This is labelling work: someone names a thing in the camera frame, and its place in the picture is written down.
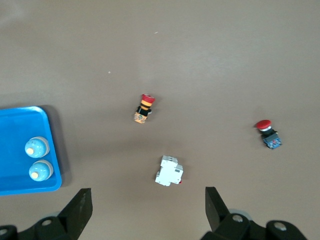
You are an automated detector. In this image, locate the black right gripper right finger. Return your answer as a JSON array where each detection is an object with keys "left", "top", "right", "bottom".
[{"left": 199, "top": 186, "right": 308, "bottom": 240}]

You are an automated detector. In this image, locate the light blue service bell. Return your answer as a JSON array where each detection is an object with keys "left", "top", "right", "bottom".
[
  {"left": 28, "top": 159, "right": 54, "bottom": 182},
  {"left": 24, "top": 136, "right": 50, "bottom": 159}
]

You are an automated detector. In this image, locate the blue plastic tray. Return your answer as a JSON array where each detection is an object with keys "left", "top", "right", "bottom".
[{"left": 0, "top": 106, "right": 63, "bottom": 197}]

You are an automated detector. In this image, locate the brown table mat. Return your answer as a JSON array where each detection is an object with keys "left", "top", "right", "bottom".
[{"left": 0, "top": 0, "right": 320, "bottom": 240}]

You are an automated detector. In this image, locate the white circuit breaker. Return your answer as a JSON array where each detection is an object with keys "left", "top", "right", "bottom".
[{"left": 154, "top": 155, "right": 184, "bottom": 187}]

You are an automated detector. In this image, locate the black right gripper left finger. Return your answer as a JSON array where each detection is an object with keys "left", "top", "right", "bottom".
[{"left": 0, "top": 188, "right": 94, "bottom": 240}]

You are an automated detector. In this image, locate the red emergency button orange base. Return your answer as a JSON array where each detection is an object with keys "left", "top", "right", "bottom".
[{"left": 133, "top": 93, "right": 156, "bottom": 124}]

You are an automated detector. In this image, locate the red button with blue-black base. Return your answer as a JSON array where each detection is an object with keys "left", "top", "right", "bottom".
[{"left": 255, "top": 119, "right": 283, "bottom": 150}]

